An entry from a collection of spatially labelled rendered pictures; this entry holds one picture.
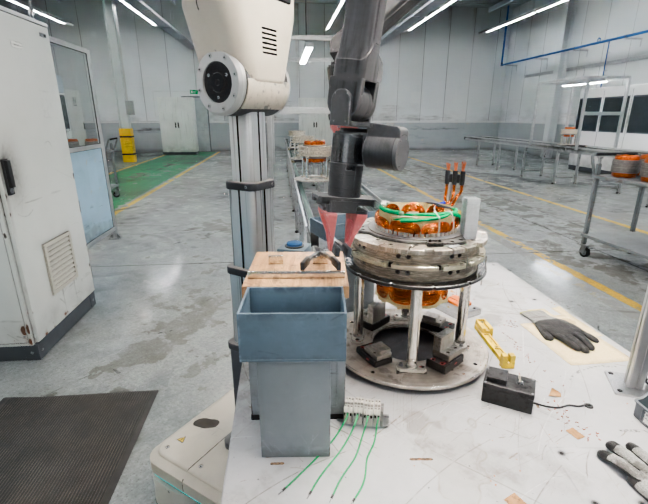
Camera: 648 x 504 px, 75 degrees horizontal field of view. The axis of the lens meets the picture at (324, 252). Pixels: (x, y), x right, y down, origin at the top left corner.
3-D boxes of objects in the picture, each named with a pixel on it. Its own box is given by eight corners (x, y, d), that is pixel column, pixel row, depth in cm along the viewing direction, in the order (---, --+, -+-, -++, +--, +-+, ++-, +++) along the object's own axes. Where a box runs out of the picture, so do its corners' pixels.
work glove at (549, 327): (613, 353, 106) (615, 346, 105) (563, 356, 105) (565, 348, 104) (554, 311, 129) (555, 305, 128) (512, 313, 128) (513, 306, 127)
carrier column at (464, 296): (465, 346, 105) (474, 268, 99) (455, 346, 105) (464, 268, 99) (462, 341, 108) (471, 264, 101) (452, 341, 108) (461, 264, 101)
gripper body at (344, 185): (376, 210, 72) (381, 166, 70) (318, 207, 70) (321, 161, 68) (364, 205, 78) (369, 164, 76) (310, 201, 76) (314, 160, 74)
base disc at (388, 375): (516, 390, 90) (517, 387, 90) (334, 391, 90) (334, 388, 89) (459, 310, 127) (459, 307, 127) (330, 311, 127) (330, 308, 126)
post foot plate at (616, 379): (614, 394, 90) (615, 391, 90) (603, 372, 98) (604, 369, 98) (664, 403, 88) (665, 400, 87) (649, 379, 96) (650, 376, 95)
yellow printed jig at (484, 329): (516, 368, 100) (519, 356, 99) (501, 368, 100) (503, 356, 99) (484, 324, 121) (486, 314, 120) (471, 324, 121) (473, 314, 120)
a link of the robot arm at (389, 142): (356, 94, 74) (331, 88, 67) (419, 95, 68) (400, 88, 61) (350, 163, 77) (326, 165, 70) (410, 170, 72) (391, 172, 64)
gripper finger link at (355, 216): (363, 256, 73) (369, 203, 71) (323, 255, 72) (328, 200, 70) (352, 247, 80) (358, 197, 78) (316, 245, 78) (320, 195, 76)
